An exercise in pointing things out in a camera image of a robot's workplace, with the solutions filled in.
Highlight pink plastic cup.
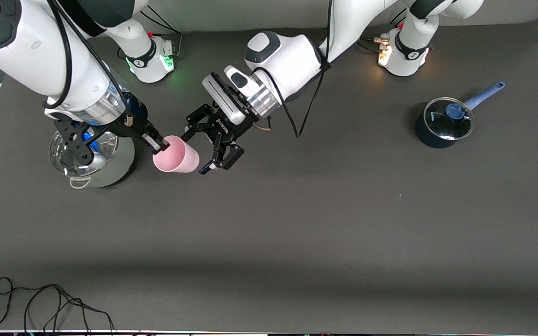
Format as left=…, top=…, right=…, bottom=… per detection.
left=152, top=135, right=200, bottom=174

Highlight grey-green cooking pot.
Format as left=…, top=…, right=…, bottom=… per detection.
left=49, top=128, right=136, bottom=189

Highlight large glass pot lid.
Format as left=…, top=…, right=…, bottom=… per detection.
left=49, top=130, right=120, bottom=178

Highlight dark grey table mat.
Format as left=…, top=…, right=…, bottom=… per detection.
left=0, top=16, right=538, bottom=334

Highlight dark blue saucepan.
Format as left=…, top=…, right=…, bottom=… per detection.
left=415, top=82, right=506, bottom=149

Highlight glass lid with blue knob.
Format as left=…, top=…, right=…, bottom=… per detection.
left=424, top=97, right=475, bottom=141

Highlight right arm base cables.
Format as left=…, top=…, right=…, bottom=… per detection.
left=117, top=7, right=183, bottom=60

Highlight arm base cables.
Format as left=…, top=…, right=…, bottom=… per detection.
left=117, top=7, right=183, bottom=60
left=353, top=9, right=407, bottom=54

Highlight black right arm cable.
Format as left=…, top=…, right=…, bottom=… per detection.
left=42, top=0, right=132, bottom=122

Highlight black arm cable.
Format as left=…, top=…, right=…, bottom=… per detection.
left=252, top=0, right=334, bottom=138
left=42, top=0, right=132, bottom=122

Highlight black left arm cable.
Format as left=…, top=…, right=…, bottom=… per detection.
left=252, top=0, right=334, bottom=138

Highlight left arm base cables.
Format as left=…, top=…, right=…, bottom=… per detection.
left=353, top=9, right=407, bottom=54

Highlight loose thin black cable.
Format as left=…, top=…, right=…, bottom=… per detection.
left=0, top=277, right=115, bottom=335

